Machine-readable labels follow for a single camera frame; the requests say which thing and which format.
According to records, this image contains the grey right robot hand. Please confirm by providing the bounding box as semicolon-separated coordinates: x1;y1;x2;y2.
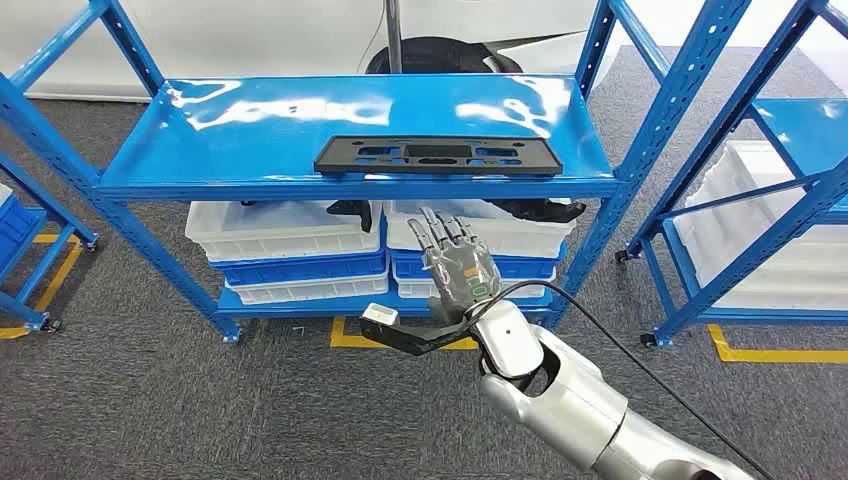
406;206;503;327

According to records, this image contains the black plastic plate part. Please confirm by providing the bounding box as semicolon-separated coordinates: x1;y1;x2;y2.
313;135;564;178

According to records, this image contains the black curved plastic part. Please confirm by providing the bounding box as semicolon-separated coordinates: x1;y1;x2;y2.
483;198;588;224
325;198;374;234

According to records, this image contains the blue metal shelf rack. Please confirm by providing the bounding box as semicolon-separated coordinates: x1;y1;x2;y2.
614;0;848;349
0;0;753;344
0;148;101;333

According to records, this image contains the blue plastic crate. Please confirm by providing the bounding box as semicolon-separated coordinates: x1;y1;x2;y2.
210;250;389;287
0;195;42;280
390;243;568;281

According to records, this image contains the silver metal pole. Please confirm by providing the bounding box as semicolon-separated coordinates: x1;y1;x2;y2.
385;0;404;74

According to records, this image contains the white car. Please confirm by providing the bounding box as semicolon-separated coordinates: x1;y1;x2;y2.
0;0;601;104

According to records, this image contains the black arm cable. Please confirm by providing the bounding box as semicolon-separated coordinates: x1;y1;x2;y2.
457;280;778;480

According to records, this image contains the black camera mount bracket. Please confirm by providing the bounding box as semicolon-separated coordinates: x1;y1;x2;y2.
359;311;480;358

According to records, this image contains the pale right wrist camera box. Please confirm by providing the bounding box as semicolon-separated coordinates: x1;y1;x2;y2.
363;303;401;327

